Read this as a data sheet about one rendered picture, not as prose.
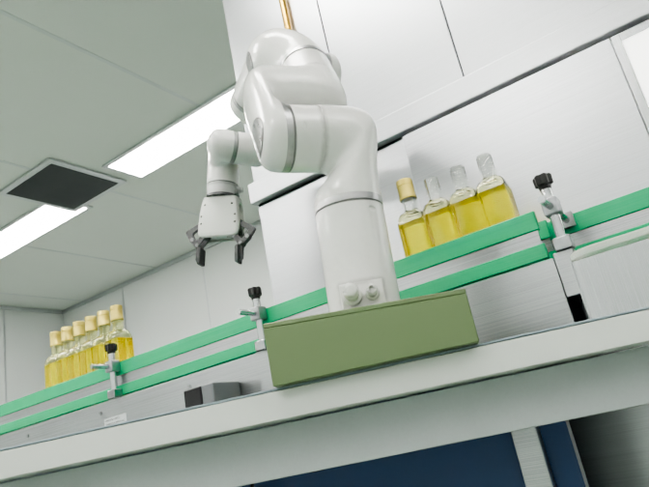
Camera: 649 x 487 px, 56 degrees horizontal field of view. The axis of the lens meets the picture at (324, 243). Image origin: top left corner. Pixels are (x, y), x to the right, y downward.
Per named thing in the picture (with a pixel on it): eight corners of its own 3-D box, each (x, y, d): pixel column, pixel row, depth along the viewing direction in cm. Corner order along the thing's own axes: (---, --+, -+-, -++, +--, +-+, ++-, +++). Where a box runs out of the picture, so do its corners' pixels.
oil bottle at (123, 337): (140, 405, 165) (130, 303, 174) (123, 406, 160) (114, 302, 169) (126, 409, 168) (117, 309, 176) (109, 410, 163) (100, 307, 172)
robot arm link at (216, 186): (248, 189, 149) (247, 200, 148) (213, 192, 151) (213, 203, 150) (238, 178, 142) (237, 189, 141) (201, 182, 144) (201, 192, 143)
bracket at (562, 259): (603, 296, 97) (588, 254, 99) (591, 290, 89) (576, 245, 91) (579, 302, 99) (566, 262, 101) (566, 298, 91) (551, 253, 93)
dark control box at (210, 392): (245, 423, 121) (239, 381, 123) (217, 427, 114) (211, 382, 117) (215, 431, 125) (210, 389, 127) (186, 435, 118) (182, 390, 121)
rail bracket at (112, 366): (126, 397, 144) (121, 342, 148) (98, 399, 138) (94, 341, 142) (114, 401, 146) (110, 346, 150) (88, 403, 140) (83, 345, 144)
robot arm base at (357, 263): (417, 300, 71) (394, 179, 75) (311, 318, 72) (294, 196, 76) (413, 322, 86) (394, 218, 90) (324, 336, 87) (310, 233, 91)
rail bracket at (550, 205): (590, 256, 101) (566, 187, 105) (566, 240, 87) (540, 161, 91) (572, 262, 102) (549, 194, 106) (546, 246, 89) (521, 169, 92)
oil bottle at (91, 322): (113, 413, 170) (104, 315, 179) (96, 415, 166) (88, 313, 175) (99, 416, 173) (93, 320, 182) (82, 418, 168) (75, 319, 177)
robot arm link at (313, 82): (335, 45, 99) (236, 40, 94) (382, 130, 83) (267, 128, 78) (324, 98, 105) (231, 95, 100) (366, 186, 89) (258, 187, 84)
